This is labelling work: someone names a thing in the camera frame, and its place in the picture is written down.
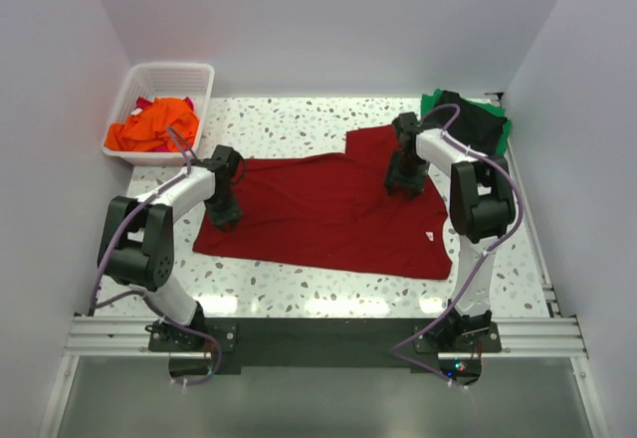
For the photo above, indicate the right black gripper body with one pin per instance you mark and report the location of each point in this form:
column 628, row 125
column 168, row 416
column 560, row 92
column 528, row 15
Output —
column 406, row 179

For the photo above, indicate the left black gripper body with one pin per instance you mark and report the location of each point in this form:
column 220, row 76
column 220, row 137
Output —
column 224, row 212

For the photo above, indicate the dark red t-shirt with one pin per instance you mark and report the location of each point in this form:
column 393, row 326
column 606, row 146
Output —
column 332, row 211

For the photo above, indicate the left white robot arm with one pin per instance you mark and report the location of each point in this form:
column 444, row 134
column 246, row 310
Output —
column 137, row 245

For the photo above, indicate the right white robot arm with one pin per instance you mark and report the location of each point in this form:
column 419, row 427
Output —
column 482, row 210

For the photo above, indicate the folded black t-shirt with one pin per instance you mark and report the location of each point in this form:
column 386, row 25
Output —
column 478, row 119

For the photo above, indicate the orange t-shirt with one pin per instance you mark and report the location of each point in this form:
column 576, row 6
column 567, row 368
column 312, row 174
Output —
column 147, row 131

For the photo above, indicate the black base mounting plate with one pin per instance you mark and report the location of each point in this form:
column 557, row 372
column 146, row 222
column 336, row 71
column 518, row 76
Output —
column 305, row 343

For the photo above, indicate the white plastic laundry basket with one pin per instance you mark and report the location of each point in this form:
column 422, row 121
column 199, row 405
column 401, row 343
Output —
column 154, row 98

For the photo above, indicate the aluminium extrusion rail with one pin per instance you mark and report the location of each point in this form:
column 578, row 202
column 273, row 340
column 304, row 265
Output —
column 126, row 336

